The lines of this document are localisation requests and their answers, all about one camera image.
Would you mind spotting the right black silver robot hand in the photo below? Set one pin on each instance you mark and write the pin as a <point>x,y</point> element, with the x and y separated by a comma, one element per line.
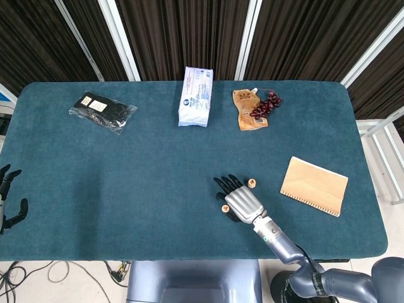
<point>244,202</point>

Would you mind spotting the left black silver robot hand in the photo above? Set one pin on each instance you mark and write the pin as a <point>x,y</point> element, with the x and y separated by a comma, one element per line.
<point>7,186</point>

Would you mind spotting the round wooden chess piece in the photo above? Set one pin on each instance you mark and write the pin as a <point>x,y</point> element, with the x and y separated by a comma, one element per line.
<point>225,208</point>
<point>251,183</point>

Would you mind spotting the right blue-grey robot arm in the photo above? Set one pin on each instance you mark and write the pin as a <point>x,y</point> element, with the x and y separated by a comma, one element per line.
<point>284,246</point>

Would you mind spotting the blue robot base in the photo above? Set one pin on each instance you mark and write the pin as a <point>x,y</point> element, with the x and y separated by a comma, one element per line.
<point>192,281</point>

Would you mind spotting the brown spiral notebook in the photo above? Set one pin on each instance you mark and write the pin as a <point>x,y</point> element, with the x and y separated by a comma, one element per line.
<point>315,186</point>

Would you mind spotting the teal table cloth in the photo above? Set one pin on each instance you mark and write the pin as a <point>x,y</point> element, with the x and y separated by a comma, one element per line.
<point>158,189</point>

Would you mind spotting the white blue side panel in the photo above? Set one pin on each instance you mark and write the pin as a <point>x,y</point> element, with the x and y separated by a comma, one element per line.
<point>6,96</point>

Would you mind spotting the black trash bin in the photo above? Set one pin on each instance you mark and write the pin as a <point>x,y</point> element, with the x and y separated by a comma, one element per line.
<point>281,287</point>

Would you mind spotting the orange spout pouch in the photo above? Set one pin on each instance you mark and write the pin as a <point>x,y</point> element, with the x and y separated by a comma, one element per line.
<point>246,107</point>

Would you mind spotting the purple grape bunch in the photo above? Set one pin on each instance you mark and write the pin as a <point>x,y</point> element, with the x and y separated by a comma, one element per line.
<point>266,105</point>

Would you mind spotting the white blue tissue pack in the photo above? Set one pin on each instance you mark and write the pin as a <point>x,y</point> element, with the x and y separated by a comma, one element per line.
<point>195,101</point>

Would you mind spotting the black garment in plastic bag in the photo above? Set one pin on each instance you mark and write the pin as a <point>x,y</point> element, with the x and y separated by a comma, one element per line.
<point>107,112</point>

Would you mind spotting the white metal rack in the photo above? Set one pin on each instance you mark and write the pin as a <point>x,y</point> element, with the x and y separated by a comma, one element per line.
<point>367,124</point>

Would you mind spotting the dark brown pleated curtain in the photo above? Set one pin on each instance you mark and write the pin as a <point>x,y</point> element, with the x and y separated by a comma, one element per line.
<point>189,31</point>

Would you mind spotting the white frame post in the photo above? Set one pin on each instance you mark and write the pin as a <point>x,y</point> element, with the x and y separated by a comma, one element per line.
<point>79,38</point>
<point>121,38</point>
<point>372,52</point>
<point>249,38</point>

